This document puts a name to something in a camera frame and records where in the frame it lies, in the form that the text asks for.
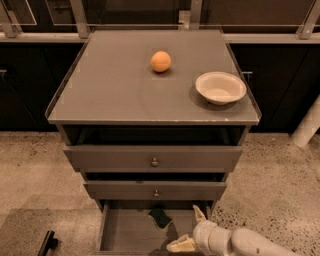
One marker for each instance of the dark background cabinets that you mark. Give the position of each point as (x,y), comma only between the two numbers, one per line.
(30,75)

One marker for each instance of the metal railing frame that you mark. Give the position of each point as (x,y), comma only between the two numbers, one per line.
(241,21)

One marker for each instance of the grey bottom drawer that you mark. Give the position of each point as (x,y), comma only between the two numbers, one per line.
(126,229)

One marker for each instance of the grey middle drawer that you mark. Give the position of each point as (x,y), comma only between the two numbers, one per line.
(154,190)

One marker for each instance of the grey top drawer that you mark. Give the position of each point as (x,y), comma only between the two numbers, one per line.
(153,159)

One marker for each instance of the orange fruit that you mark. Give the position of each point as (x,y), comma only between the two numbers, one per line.
(160,61)

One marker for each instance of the white paper bowl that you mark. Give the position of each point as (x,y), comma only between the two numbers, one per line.
(220,88)

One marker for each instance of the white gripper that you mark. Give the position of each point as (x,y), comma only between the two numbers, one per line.
(201,234)

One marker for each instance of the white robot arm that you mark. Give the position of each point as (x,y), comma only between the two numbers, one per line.
(272,203)

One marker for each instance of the grey drawer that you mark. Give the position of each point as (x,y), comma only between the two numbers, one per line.
(126,229)
(154,190)
(153,159)

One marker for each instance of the grey drawer cabinet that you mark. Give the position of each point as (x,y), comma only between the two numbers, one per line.
(114,97)

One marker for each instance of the green yellow sponge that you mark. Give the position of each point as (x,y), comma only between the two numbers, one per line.
(159,217)

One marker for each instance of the black object on floor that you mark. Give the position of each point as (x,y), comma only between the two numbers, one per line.
(49,242)

